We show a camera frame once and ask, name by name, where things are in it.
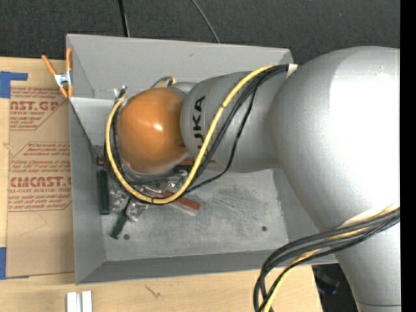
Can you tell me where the grey metal bin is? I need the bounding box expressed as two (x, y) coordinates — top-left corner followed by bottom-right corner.
(66, 33), (339, 285)

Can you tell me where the dark green flat block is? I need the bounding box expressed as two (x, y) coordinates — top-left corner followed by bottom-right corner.
(109, 203), (131, 240)
(97, 169), (111, 216)

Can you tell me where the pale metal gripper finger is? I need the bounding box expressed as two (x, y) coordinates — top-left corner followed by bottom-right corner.
(125, 201), (150, 223)
(109, 188), (132, 209)

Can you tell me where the brown cardboard board red print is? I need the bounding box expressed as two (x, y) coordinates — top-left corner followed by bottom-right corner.
(0, 56), (76, 280)

